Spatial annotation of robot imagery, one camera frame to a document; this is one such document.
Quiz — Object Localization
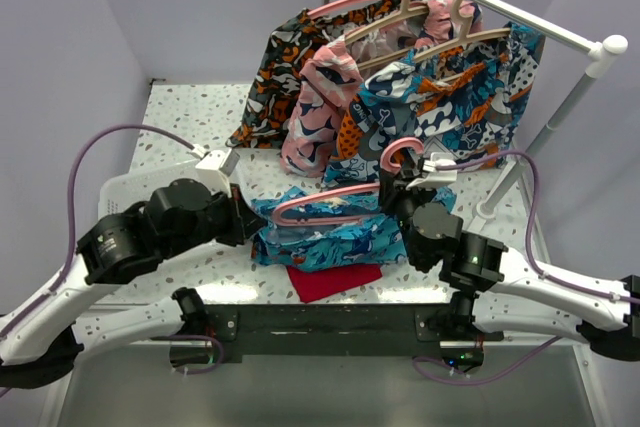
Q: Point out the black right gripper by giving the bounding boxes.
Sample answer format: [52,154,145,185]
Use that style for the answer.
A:
[378,167,437,267]

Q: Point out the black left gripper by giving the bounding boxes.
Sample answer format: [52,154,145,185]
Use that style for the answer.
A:
[164,180,270,258]

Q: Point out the blue shark print shorts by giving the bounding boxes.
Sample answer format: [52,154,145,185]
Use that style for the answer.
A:
[249,185,459,274]

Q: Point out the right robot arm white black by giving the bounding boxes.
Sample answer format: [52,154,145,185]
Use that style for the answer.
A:
[379,153,639,362]

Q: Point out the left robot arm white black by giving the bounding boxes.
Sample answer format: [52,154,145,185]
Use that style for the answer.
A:
[1,179,266,391]

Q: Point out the beige hanger front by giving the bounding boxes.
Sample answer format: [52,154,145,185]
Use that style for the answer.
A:
[357,0,512,73]

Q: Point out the beige hanger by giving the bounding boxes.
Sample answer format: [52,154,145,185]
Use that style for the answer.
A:
[357,0,512,73]
[342,0,429,45]

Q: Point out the black orange camo shorts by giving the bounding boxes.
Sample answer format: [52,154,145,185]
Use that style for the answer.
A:
[226,0,401,148]

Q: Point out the beige hanger middle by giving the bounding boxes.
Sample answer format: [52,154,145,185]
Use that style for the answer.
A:
[342,0,429,45]

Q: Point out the red folded cloth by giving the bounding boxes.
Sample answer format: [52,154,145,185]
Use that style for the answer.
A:
[286,264,382,303]

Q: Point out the white plastic basket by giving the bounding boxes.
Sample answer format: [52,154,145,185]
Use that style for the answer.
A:
[98,159,239,218]

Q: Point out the silver clothes rack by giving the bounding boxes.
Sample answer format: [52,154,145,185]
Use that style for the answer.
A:
[322,0,629,248]

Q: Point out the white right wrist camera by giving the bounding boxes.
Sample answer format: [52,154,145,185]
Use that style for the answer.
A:
[406,152,457,190]

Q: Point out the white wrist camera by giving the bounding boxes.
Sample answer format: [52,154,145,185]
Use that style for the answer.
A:
[406,152,457,190]
[195,148,240,196]

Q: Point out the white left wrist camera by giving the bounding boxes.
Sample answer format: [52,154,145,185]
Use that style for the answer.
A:
[195,148,240,196]

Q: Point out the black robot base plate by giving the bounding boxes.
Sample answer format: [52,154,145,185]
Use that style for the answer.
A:
[178,304,504,363]

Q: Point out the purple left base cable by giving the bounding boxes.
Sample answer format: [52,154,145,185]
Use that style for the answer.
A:
[172,334,225,376]

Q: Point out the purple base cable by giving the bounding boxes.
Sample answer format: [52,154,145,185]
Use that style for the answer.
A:
[172,334,225,376]
[412,336,564,387]

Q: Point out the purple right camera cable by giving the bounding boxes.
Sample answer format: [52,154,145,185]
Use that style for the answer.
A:
[439,149,640,298]

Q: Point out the purple camera cable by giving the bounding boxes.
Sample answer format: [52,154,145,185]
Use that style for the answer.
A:
[439,149,640,298]
[0,124,204,343]

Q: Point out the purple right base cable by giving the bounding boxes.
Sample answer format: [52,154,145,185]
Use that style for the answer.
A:
[412,336,564,387]

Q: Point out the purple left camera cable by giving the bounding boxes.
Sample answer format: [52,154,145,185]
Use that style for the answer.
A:
[0,124,204,343]

